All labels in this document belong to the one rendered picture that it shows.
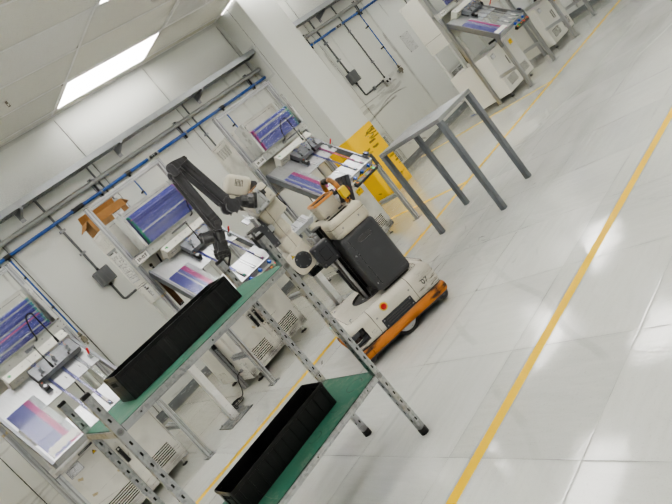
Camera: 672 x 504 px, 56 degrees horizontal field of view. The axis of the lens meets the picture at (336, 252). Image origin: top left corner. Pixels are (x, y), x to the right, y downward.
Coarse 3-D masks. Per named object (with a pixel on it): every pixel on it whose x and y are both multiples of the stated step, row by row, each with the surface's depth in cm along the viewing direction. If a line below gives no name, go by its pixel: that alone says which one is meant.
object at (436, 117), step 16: (464, 96) 446; (432, 112) 477; (448, 112) 434; (480, 112) 453; (416, 128) 462; (448, 128) 430; (496, 128) 456; (400, 144) 463; (384, 160) 483; (432, 160) 510; (464, 160) 435; (512, 160) 462; (400, 176) 486; (448, 176) 513; (480, 176) 436; (528, 176) 463; (496, 192) 440; (432, 224) 496
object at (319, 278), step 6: (312, 276) 526; (318, 276) 523; (324, 276) 526; (318, 282) 526; (324, 282) 525; (324, 288) 527; (330, 288) 526; (330, 294) 527; (336, 294) 528; (348, 294) 534; (336, 300) 527; (342, 300) 530; (336, 306) 529
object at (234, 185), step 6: (228, 174) 363; (228, 180) 361; (234, 180) 361; (240, 180) 362; (246, 180) 363; (228, 186) 361; (234, 186) 361; (240, 186) 363; (246, 186) 363; (228, 192) 361; (234, 192) 362; (240, 192) 362; (246, 192) 363
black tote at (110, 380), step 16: (208, 288) 264; (224, 288) 250; (192, 304) 241; (208, 304) 244; (224, 304) 248; (176, 320) 236; (192, 320) 239; (208, 320) 243; (160, 336) 231; (176, 336) 234; (192, 336) 238; (144, 352) 226; (160, 352) 230; (176, 352) 233; (128, 368) 222; (144, 368) 225; (160, 368) 228; (112, 384) 227; (128, 384) 221; (144, 384) 224; (128, 400) 228
